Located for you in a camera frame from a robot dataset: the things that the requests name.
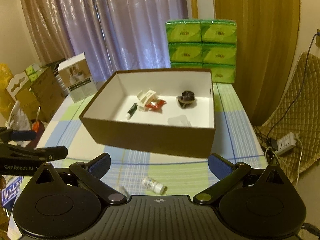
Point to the white power strip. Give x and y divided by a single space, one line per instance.
286 143

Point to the brown cardboard storage box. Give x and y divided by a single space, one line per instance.
104 116

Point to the brown curtain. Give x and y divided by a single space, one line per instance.
267 33

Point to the white hair claw clip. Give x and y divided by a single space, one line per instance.
144 98

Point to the purple curtain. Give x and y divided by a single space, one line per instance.
120 34

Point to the white product box with photo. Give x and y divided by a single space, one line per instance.
77 77

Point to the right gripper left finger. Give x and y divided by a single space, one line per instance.
89 175

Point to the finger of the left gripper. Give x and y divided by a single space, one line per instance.
7 135
9 151

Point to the checkered tablecloth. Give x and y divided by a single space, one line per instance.
234 140

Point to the white pill bottle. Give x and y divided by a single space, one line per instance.
153 185

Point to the quilted brown chair cushion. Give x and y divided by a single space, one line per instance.
298 112

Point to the brown hair scrunchie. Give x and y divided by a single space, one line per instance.
186 99

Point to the red snack packet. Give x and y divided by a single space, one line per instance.
155 105

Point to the cotton swabs bag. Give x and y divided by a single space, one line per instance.
122 190

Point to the clear rectangular plastic case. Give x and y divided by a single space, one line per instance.
181 121

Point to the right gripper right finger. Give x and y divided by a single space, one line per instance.
229 175

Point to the brown cardboard boxes pile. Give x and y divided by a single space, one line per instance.
36 88

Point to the green tissue pack stack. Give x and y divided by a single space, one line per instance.
210 44

